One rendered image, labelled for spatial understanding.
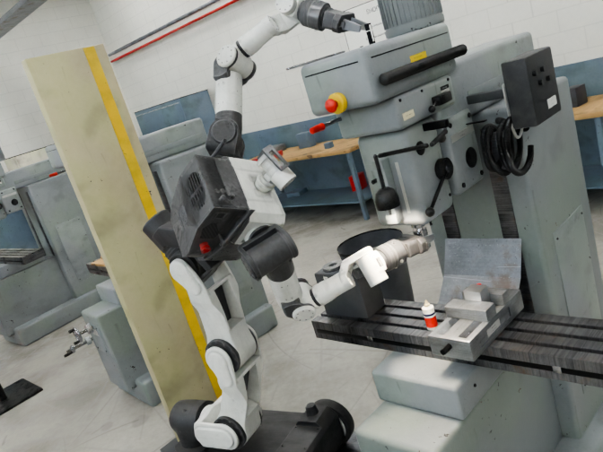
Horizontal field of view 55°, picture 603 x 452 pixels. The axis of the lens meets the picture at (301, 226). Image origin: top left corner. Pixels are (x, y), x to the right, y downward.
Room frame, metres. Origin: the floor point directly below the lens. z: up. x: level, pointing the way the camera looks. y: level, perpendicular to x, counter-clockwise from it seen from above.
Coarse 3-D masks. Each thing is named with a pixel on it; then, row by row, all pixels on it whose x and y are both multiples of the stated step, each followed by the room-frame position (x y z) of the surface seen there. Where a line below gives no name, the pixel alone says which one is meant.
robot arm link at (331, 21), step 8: (320, 0) 1.91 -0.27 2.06; (312, 8) 1.89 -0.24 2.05; (320, 8) 1.88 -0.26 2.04; (328, 8) 1.89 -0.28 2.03; (312, 16) 1.89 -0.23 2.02; (320, 16) 1.89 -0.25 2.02; (328, 16) 1.86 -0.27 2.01; (336, 16) 1.83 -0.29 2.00; (344, 16) 1.85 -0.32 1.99; (352, 16) 1.90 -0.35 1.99; (312, 24) 1.90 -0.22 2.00; (320, 24) 1.90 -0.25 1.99; (328, 24) 1.86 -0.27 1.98; (336, 24) 1.83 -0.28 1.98; (336, 32) 1.85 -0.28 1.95
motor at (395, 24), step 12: (384, 0) 1.97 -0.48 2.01; (396, 0) 1.93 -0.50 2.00; (408, 0) 1.91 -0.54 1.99; (420, 0) 1.91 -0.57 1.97; (432, 0) 1.92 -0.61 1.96; (384, 12) 1.98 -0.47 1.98; (396, 12) 1.94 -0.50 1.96; (408, 12) 1.92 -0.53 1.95; (420, 12) 1.91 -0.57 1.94; (432, 12) 1.92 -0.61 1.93; (384, 24) 2.00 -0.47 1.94; (396, 24) 1.94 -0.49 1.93; (408, 24) 1.91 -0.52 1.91; (420, 24) 1.90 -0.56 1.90; (432, 24) 1.91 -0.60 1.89; (396, 36) 1.95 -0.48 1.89
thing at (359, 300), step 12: (336, 264) 2.20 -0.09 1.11; (324, 276) 2.15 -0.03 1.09; (360, 288) 2.03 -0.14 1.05; (372, 288) 2.08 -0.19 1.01; (336, 300) 2.13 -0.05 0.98; (348, 300) 2.09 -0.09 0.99; (360, 300) 2.04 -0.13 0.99; (372, 300) 2.07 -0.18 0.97; (336, 312) 2.14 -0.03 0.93; (348, 312) 2.10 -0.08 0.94; (360, 312) 2.05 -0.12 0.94; (372, 312) 2.05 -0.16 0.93
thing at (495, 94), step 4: (480, 92) 1.92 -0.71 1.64; (484, 92) 1.90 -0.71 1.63; (488, 92) 1.88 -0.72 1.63; (492, 92) 1.87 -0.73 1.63; (496, 92) 1.86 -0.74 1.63; (500, 92) 1.85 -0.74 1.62; (468, 96) 1.94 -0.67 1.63; (472, 96) 1.93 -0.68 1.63; (476, 96) 1.92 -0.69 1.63; (480, 96) 1.91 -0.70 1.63; (484, 96) 1.90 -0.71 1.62; (488, 96) 1.89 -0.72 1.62; (492, 96) 1.88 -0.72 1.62; (496, 96) 1.87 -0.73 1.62; (500, 96) 1.86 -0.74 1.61; (468, 100) 1.94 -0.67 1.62; (472, 100) 1.93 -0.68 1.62; (476, 100) 1.92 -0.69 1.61; (480, 100) 1.91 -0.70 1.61; (484, 100) 1.90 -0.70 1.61; (488, 100) 1.89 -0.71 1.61; (468, 104) 1.94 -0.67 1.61
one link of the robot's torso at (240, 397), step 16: (256, 336) 1.97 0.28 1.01; (208, 352) 1.87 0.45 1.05; (224, 352) 1.84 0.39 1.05; (256, 352) 1.98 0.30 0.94; (224, 368) 1.83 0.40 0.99; (240, 368) 1.92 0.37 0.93; (256, 368) 1.94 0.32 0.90; (224, 384) 1.85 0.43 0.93; (240, 384) 1.85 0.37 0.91; (256, 384) 1.96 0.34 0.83; (224, 400) 1.93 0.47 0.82; (240, 400) 1.89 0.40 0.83; (256, 400) 1.97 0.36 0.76; (224, 416) 1.94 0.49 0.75; (240, 416) 1.90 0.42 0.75; (256, 416) 1.97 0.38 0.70; (240, 432) 1.90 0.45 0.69
